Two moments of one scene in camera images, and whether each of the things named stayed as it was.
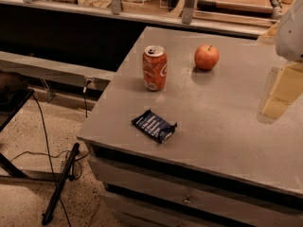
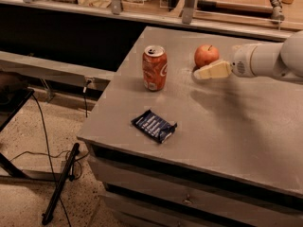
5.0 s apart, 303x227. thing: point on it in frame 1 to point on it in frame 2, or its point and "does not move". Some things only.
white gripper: x=291 y=35 to x=241 y=61
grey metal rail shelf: x=44 y=68 does not move
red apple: x=206 y=57 does not move
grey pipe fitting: x=276 y=11 does not move
